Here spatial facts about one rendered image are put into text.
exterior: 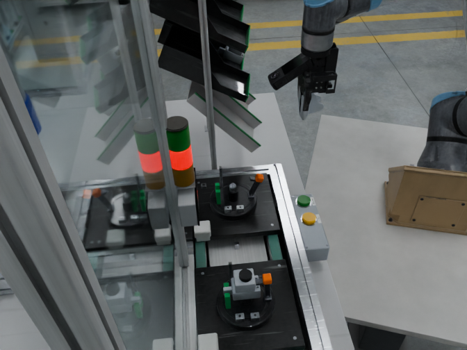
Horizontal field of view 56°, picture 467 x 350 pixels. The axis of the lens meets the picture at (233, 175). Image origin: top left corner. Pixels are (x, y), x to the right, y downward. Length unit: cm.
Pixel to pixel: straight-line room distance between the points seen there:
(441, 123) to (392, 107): 217
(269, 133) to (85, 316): 154
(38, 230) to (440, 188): 126
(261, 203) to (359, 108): 227
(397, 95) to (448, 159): 237
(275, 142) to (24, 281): 152
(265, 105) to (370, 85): 199
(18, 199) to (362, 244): 127
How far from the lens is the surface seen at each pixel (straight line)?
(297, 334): 109
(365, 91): 372
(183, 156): 91
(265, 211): 130
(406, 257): 141
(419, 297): 134
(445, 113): 142
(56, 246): 22
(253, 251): 128
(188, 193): 98
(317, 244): 125
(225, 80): 139
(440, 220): 148
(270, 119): 183
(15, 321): 137
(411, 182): 136
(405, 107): 361
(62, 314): 28
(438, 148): 141
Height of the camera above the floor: 193
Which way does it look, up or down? 43 degrees down
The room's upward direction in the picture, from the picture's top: 2 degrees counter-clockwise
